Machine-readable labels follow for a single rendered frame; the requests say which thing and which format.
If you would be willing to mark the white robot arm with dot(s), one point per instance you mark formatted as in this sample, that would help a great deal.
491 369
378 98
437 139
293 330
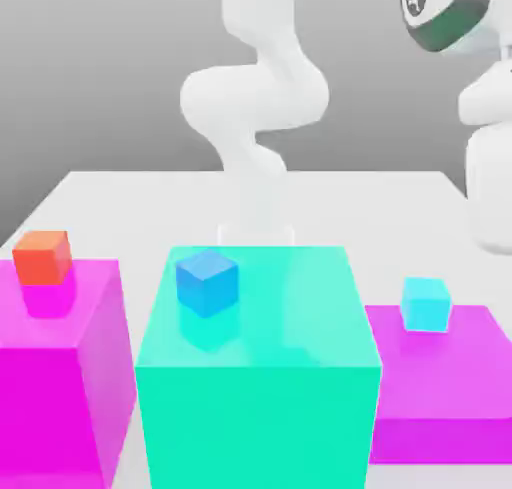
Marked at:
260 97

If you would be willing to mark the small blue cube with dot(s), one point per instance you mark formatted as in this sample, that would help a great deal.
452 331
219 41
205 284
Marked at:
206 285

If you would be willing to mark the small cyan cube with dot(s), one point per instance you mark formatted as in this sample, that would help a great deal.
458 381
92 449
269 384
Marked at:
424 307

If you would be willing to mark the small orange cube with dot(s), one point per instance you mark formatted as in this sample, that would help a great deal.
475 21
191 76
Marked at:
40 263

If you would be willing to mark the large teal box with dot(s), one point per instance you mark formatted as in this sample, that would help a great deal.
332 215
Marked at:
260 417

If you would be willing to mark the flat magenta box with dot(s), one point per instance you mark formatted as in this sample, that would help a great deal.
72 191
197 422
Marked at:
440 377

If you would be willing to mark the large magenta box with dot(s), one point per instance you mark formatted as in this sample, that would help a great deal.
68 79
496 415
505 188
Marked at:
48 397

